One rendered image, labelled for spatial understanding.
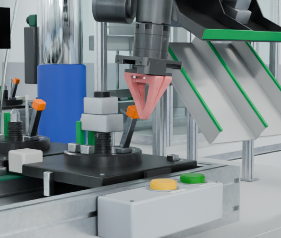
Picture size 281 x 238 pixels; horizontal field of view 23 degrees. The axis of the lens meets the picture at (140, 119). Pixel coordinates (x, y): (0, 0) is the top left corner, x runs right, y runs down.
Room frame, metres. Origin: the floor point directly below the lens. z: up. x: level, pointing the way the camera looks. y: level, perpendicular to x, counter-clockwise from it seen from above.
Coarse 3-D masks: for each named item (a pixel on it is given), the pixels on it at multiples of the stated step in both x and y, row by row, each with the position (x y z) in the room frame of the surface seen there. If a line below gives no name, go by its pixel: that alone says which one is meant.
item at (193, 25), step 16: (176, 0) 1.54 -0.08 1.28; (192, 0) 1.54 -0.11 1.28; (208, 0) 1.50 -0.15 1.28; (176, 16) 1.39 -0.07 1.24; (192, 16) 1.45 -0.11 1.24; (208, 16) 1.49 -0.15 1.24; (224, 16) 1.46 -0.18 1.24; (192, 32) 1.35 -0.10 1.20; (208, 32) 1.32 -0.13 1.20; (224, 32) 1.35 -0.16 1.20; (240, 32) 1.38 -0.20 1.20
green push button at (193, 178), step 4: (180, 176) 1.06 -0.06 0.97; (184, 176) 1.05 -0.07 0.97; (188, 176) 1.05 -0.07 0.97; (192, 176) 1.05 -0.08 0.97; (196, 176) 1.05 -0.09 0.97; (200, 176) 1.05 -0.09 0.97; (204, 176) 1.06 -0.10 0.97; (180, 180) 1.06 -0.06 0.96; (184, 180) 1.05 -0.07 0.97; (188, 180) 1.05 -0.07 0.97; (192, 180) 1.05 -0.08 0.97; (196, 180) 1.05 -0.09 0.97; (200, 180) 1.05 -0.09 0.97; (204, 180) 1.06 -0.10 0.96
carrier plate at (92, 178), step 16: (48, 160) 1.23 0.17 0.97; (144, 160) 1.23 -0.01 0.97; (160, 160) 1.23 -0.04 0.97; (192, 160) 1.23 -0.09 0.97; (32, 176) 1.17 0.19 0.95; (64, 176) 1.11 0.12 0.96; (80, 176) 1.09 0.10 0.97; (96, 176) 1.06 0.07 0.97; (112, 176) 1.07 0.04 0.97; (128, 176) 1.10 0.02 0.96
